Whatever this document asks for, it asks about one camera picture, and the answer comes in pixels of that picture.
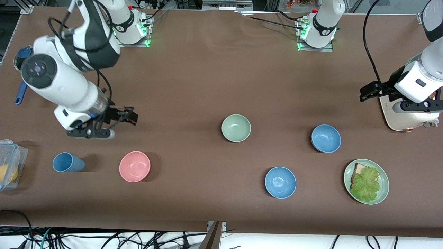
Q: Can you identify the blue bowl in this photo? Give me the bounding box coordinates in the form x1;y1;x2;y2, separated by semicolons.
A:
311;124;342;153
265;167;297;199

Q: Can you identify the pale green bowl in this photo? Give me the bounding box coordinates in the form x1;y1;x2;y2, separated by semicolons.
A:
221;114;252;143

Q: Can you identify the pink bowl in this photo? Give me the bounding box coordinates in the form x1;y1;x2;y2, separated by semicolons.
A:
119;151;151;183

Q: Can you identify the cream white appliance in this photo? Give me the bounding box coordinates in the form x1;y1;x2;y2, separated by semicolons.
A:
380;94;440;132

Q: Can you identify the blue ribbed plastic cup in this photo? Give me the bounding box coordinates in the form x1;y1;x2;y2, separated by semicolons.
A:
52;152;85;173

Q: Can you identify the bread slice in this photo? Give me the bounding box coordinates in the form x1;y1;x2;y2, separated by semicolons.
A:
351;163;371;189

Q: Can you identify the pale green plate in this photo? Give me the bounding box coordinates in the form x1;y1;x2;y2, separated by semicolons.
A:
344;159;390;205

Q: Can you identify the green lettuce leaf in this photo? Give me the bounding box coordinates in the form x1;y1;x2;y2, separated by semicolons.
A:
350;167;381;203

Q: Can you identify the brown table cover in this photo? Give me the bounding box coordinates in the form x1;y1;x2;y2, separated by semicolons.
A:
0;7;443;237

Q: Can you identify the clear plastic food container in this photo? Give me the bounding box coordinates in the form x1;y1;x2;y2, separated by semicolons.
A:
0;139;29;191

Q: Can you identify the white power strip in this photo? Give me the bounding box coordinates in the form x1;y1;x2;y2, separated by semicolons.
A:
133;0;163;9

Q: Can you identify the yellow fruit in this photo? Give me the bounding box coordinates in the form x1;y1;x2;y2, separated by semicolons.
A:
0;164;18;187

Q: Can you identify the grey metal pole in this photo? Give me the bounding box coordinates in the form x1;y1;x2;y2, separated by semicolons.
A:
199;221;223;249

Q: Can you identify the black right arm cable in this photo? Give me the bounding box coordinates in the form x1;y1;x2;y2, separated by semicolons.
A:
48;0;113;102

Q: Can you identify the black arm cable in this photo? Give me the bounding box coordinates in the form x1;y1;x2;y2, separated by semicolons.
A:
48;0;113;102
362;0;385;85

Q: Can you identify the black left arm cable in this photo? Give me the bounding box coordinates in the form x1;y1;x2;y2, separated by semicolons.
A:
362;0;385;85

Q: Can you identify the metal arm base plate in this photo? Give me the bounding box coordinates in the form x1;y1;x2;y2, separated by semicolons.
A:
297;19;334;52
114;16;153;48

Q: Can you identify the teal cable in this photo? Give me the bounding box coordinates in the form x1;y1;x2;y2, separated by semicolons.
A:
39;228;53;249

